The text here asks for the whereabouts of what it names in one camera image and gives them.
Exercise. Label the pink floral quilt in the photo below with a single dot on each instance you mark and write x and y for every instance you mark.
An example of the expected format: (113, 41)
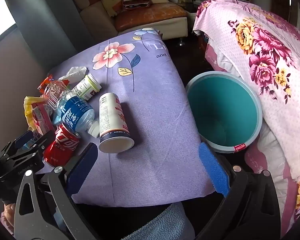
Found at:
(265, 67)

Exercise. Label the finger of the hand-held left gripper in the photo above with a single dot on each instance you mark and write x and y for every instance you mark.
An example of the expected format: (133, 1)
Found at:
(46, 142)
(22, 139)

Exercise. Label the orange snack wrapper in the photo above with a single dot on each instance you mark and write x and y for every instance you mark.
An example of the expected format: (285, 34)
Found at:
(44, 81)

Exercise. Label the light blue sachet packet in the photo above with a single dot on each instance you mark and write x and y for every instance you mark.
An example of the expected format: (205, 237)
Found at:
(36, 138)

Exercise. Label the window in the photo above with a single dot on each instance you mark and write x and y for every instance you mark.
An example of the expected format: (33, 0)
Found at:
(0, 22)

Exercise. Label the white tissue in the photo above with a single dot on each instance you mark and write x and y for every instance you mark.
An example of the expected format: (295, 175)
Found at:
(75, 72)

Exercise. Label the teal trash bin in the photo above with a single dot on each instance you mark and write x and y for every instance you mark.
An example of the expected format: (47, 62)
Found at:
(215, 105)

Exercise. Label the grey curtain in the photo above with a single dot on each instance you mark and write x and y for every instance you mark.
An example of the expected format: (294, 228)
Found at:
(45, 12)

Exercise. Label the glass side table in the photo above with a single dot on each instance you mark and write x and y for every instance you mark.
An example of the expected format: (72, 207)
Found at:
(193, 6)

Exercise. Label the red cola can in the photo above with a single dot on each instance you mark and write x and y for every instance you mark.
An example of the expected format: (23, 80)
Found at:
(62, 145)

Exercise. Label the dark wooden cabinet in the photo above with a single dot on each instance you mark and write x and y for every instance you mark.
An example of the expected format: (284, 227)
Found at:
(287, 2)

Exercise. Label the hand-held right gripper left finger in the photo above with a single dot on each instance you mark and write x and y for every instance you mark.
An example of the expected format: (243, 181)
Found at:
(82, 166)

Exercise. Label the red snack packet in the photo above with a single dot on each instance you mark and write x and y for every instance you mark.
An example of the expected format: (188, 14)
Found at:
(41, 120)

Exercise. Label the beige sofa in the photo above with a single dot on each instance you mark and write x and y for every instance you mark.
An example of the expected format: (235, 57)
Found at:
(95, 20)

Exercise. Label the brown leather sofa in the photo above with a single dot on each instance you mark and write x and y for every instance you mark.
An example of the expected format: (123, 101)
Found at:
(150, 15)

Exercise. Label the yellow patterned cushion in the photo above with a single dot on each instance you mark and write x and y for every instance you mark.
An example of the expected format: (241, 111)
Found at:
(111, 2)

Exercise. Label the person's left hand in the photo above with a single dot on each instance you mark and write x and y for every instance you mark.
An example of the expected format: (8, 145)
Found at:
(8, 216)

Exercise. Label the clear crushed plastic bottle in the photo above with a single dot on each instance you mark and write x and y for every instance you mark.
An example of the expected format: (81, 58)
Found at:
(53, 92)

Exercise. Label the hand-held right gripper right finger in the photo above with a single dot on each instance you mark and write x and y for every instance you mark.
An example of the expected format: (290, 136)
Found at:
(212, 167)

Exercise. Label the purple floral blanket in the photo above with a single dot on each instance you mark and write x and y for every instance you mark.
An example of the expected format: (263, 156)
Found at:
(152, 105)

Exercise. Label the yellow patterned tissue packet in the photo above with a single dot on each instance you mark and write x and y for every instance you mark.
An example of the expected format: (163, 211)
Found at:
(28, 110)

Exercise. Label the blue label water bottle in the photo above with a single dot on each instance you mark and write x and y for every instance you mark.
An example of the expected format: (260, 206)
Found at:
(75, 112)

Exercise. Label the white pill bottle green label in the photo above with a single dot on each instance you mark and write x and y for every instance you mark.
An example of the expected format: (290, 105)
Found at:
(86, 87)

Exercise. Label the tall white paper cup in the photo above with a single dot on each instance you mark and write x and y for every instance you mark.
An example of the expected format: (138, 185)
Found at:
(113, 120)

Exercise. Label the light blue towel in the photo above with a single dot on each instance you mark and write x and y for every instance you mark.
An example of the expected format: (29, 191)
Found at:
(165, 222)

